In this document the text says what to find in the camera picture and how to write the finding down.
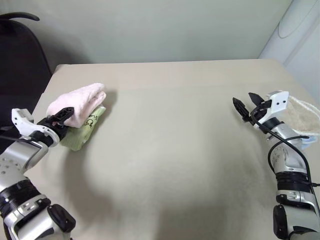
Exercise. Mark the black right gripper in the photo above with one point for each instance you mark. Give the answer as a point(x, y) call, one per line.
point(260, 113)

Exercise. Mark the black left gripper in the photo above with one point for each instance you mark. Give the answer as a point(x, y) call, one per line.
point(56, 130)

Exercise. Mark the pink towel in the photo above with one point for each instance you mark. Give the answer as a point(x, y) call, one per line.
point(80, 100)

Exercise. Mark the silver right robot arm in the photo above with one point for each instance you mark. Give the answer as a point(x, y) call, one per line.
point(290, 175)

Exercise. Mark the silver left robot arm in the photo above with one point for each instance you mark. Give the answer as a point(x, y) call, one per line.
point(15, 170)

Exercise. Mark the green cloth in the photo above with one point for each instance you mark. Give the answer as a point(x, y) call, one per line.
point(77, 138)

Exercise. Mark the beige towel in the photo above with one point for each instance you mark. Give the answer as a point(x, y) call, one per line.
point(303, 117)

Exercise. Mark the black office chair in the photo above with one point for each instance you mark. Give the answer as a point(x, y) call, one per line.
point(20, 65)

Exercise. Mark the white rounded panel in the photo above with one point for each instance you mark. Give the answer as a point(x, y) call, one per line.
point(297, 32)

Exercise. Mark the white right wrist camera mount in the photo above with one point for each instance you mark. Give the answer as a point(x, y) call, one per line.
point(278, 102)

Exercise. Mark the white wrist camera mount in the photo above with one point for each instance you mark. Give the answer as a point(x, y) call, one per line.
point(278, 102)
point(23, 123)

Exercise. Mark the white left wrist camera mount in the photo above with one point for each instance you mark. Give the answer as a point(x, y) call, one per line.
point(23, 123)

